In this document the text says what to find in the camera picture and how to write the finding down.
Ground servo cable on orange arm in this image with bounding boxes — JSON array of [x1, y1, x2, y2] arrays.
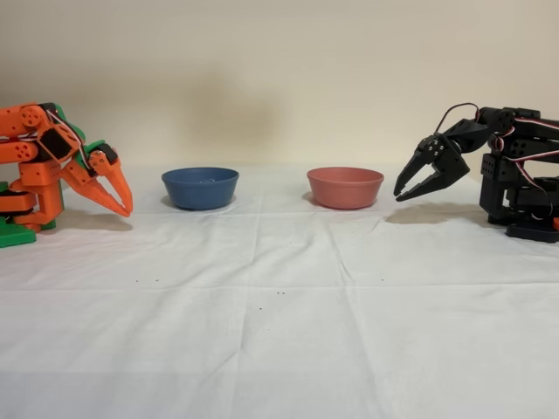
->
[[45, 106, 95, 174]]

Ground servo cable on black arm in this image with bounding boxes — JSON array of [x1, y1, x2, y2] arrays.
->
[[435, 102, 481, 134]]

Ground green arm base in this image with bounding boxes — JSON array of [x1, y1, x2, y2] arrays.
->
[[0, 181, 37, 249]]

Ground white tablecloth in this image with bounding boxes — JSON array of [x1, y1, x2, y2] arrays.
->
[[0, 164, 559, 419]]

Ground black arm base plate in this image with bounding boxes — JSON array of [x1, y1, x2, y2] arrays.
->
[[506, 221, 559, 244]]

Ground red bowl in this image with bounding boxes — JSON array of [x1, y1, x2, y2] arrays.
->
[[306, 167, 385, 210]]

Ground blue bowl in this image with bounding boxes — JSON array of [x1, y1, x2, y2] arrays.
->
[[161, 167, 240, 211]]

